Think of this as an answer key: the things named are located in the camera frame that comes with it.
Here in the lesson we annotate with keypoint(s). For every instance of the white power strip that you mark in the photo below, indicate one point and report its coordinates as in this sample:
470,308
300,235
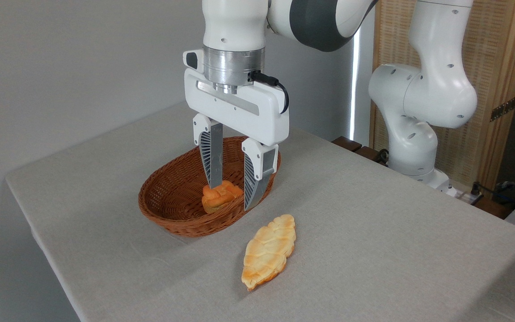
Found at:
461,195

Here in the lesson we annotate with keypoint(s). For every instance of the long pale braided bread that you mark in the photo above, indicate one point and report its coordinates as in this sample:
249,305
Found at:
267,255

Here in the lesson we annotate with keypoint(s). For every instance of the small round orange bread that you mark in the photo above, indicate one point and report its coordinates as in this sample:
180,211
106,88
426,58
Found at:
218,201

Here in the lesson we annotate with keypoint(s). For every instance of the black power plug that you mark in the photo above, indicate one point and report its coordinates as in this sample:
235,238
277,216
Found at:
475,188

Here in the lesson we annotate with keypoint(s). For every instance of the brown wicker basket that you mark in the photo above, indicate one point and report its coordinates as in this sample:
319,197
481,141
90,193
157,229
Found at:
172,192

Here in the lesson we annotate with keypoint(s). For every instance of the grey tablecloth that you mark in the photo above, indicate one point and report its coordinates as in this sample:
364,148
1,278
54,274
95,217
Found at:
373,250

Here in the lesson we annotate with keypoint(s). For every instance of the wooden rattan folding screen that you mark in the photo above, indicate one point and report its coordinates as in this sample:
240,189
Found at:
494,53

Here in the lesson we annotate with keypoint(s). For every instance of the metal screen hinge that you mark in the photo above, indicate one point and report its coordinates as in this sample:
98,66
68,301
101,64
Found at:
503,108

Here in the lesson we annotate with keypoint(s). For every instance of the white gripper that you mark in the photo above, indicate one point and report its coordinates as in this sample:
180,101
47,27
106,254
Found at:
239,109

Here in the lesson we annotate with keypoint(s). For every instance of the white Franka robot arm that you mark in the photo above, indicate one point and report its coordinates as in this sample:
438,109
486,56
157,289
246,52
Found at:
436,89

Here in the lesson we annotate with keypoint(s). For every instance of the dark brown wooden block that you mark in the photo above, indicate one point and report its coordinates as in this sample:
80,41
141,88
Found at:
367,153
347,143

